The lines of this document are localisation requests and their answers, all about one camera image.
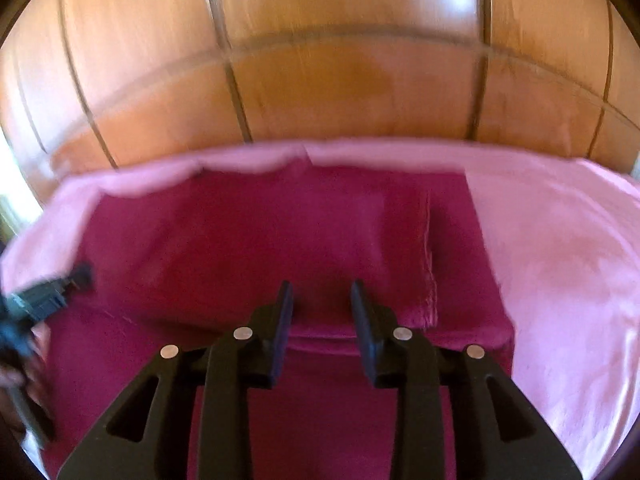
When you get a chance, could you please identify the wooden panelled wardrobe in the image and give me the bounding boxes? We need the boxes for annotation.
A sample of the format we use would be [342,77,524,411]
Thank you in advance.
[0,0,640,211]

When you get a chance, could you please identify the dark red garment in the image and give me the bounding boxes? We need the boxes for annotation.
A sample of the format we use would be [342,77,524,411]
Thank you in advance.
[42,162,517,480]

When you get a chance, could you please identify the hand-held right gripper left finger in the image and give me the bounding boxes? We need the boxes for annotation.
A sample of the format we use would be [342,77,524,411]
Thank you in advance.
[57,280,295,480]

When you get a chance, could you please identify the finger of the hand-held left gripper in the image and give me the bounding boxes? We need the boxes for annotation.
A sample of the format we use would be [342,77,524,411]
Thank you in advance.
[55,261,96,295]

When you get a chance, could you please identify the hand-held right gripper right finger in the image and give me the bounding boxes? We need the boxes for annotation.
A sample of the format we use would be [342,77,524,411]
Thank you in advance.
[350,280,583,480]

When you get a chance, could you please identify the pink bed cover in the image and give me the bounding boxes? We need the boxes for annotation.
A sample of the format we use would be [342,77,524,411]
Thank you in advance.
[0,139,640,480]

